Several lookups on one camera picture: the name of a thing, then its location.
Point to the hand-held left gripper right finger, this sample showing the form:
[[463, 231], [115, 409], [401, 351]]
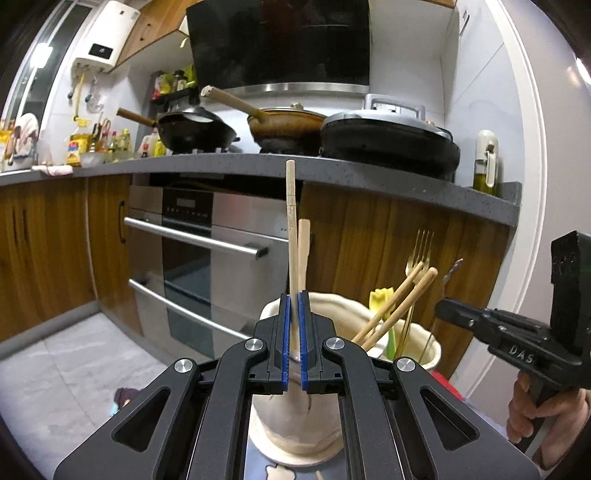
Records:
[[303, 350]]

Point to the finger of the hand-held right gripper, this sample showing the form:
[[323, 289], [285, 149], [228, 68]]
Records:
[[466, 316]]

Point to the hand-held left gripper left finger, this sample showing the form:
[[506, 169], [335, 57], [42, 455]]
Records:
[[285, 350]]

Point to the wooden chopstick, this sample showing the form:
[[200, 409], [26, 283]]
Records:
[[304, 254], [399, 309], [292, 230], [388, 302]]

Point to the cream ceramic utensil holder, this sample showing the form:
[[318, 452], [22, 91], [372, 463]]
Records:
[[295, 424]]

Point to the metal fork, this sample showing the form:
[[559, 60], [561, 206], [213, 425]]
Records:
[[424, 244]]

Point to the person's right hand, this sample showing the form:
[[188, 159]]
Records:
[[568, 424]]

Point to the blue cartoon printed cloth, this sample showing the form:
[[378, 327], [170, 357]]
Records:
[[445, 387]]

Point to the yellow green silicone spatula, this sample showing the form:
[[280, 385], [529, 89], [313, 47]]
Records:
[[383, 302]]

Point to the stainless built-in oven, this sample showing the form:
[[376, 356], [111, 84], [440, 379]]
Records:
[[194, 258]]

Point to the white oil dispenser bottle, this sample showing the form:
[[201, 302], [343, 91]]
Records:
[[485, 161]]

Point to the black pot with lid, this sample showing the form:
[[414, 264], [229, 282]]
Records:
[[388, 143]]

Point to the grey kitchen countertop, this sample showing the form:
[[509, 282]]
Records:
[[231, 164]]

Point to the brown wok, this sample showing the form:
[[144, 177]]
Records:
[[286, 129]]

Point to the black wok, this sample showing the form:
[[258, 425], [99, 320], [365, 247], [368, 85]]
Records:
[[194, 134]]

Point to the small yellow bottle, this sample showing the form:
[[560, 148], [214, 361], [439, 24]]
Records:
[[160, 147]]

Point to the white plastic bottle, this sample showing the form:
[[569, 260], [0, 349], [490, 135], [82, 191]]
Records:
[[147, 145]]

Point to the row of condiment bottles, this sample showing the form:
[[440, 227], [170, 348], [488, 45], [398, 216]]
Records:
[[115, 143]]

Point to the glass bowl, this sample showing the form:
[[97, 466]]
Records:
[[94, 159]]

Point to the yellow cooking oil bottle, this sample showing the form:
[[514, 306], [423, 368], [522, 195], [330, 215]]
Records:
[[78, 150]]

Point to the white rag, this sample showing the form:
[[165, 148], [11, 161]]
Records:
[[53, 170]]

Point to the black range hood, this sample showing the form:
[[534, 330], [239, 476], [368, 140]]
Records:
[[277, 41]]

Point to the white cloth bundle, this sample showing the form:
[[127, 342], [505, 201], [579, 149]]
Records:
[[25, 134]]

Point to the white water heater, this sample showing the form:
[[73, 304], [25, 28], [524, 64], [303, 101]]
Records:
[[108, 37]]

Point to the kitchen window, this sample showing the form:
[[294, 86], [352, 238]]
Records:
[[46, 60]]

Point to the black wall spice rack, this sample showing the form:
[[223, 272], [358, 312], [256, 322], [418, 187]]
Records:
[[175, 99]]

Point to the wooden wall cabinets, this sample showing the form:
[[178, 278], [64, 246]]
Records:
[[147, 32]]

